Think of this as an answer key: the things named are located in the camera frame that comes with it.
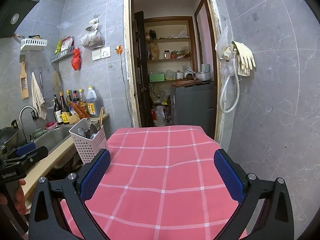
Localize metal pot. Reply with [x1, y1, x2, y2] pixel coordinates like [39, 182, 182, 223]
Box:
[194, 71, 211, 82]

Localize wooden grater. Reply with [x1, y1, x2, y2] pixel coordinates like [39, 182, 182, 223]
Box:
[19, 55, 30, 100]

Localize white power cable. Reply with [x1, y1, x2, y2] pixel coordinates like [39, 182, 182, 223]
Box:
[121, 53, 132, 110]

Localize black pump bottle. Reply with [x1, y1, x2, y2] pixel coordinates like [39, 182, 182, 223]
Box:
[53, 94, 63, 125]

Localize wooden door frame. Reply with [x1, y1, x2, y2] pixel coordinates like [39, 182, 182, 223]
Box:
[124, 0, 224, 143]

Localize red plastic bag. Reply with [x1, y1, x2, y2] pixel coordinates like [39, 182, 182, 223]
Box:
[72, 47, 82, 71]

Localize chrome faucet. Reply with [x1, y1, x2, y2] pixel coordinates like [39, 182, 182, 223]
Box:
[19, 106, 39, 143]

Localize clear bag of dried goods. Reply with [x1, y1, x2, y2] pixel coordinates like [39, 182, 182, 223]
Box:
[80, 15, 105, 49]

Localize red white snack packet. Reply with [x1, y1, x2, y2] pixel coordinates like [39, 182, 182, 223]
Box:
[61, 36, 75, 52]

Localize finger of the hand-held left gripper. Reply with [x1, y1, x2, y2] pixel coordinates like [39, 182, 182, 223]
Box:
[5, 146, 49, 168]
[0, 142, 35, 161]

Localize person's left hand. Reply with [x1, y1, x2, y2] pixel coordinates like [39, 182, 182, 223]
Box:
[14, 178, 27, 215]

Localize yellow label soy sauce bottle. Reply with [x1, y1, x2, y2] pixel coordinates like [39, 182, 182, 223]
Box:
[59, 92, 71, 125]

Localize wooden shelf unit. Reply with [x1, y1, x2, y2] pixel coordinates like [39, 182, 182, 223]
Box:
[144, 16, 198, 83]

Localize orange packet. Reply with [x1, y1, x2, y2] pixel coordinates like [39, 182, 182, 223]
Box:
[69, 101, 89, 119]

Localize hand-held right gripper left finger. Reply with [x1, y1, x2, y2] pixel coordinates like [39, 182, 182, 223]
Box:
[28, 149, 111, 240]

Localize hanging beige scrubber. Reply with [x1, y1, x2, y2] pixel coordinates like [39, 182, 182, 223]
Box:
[52, 70, 63, 93]

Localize grey wall rack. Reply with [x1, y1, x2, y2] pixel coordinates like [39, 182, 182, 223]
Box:
[51, 46, 75, 63]

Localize black range hood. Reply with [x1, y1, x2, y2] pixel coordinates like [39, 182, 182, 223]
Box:
[0, 0, 42, 39]

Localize plastic bags on floor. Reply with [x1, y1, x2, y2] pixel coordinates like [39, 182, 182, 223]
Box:
[151, 106, 167, 127]

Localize wooden cutting board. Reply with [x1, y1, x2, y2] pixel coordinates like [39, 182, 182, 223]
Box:
[171, 79, 203, 87]

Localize pink checked tablecloth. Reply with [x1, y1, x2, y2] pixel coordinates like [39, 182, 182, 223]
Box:
[60, 125, 250, 240]

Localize grey washing machine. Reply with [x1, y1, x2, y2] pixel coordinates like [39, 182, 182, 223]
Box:
[170, 82, 215, 127]

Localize cream rubber gloves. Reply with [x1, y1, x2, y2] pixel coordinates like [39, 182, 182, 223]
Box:
[231, 41, 256, 77]

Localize hanging clear plastic bag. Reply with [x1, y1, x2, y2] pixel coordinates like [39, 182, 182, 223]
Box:
[215, 21, 237, 77]

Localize white perforated utensil holder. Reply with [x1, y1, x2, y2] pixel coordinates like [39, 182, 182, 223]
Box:
[69, 118, 109, 165]

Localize hanging metal utensil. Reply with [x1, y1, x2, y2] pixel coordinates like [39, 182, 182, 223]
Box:
[39, 70, 52, 109]

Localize large oil jug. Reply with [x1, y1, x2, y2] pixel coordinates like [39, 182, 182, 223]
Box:
[86, 86, 103, 118]

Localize yellow cap sauce bottle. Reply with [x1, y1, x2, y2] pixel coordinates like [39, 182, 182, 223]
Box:
[78, 89, 88, 113]

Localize white wall basket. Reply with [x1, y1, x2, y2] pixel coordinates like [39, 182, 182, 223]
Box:
[20, 38, 48, 51]

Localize beige hanging towel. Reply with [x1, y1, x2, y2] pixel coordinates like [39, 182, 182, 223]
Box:
[31, 72, 47, 120]

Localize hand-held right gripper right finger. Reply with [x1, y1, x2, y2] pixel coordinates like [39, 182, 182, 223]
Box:
[214, 149, 295, 240]

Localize white hose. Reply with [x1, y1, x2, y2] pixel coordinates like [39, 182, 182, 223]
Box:
[219, 49, 240, 113]

